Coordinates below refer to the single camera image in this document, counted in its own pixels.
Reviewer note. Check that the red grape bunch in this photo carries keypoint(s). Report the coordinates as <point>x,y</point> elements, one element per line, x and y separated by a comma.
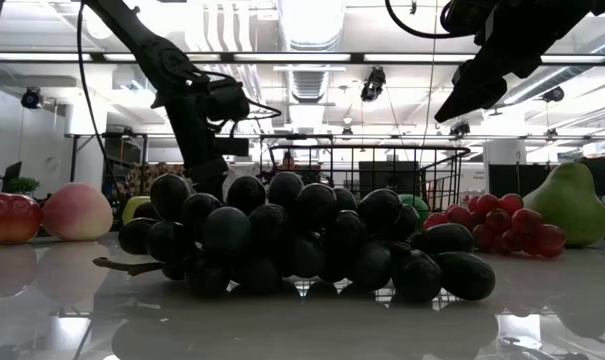
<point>522,221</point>

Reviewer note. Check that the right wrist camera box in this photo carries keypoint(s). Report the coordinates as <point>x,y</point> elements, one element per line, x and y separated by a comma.
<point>464,15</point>

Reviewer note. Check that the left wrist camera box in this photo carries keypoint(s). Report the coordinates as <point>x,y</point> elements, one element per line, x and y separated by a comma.
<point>227,100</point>

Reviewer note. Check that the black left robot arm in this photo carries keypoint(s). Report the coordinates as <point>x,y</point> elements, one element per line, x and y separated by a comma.
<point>147,45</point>

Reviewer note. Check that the red apple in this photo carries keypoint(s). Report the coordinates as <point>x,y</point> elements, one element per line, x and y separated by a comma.
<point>7,219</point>

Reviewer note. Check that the black overhead frame bar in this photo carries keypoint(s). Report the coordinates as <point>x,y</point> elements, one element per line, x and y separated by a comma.
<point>292,57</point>

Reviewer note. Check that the green pear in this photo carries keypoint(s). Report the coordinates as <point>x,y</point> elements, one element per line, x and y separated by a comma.
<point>569,210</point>

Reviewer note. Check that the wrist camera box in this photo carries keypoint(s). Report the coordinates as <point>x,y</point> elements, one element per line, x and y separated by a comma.
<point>227,100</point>
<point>464,15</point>

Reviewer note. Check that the black overhead rig camera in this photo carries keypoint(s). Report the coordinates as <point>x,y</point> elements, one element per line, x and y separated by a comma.
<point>373,85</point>

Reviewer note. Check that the pink peach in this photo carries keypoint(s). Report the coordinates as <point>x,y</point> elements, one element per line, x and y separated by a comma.
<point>77,212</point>

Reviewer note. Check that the black ceiling spotlight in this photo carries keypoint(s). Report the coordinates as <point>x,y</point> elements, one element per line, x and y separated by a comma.
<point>459,128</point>
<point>553,94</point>
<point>32,98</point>

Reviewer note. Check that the potted green plant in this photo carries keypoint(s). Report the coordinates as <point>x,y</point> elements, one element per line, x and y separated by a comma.
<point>23,185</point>

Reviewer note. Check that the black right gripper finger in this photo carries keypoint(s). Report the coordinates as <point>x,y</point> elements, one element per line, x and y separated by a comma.
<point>463,72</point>
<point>474,90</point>

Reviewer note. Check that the yellow-green apple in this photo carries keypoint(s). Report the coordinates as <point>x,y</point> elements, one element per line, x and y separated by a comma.
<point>131,207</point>

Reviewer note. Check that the black grape bunch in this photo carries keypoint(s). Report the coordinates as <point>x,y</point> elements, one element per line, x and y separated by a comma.
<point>282,235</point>

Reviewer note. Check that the black partition panel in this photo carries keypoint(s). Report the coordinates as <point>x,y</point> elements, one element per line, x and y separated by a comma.
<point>387,178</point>
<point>507,180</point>

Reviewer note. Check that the green lime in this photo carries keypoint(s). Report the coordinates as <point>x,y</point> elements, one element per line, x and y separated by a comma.
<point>418,205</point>

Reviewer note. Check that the person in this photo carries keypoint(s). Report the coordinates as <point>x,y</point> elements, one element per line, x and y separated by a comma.
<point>288,161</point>

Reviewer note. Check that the small black monitor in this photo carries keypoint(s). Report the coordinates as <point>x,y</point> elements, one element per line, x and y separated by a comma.
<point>12,172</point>

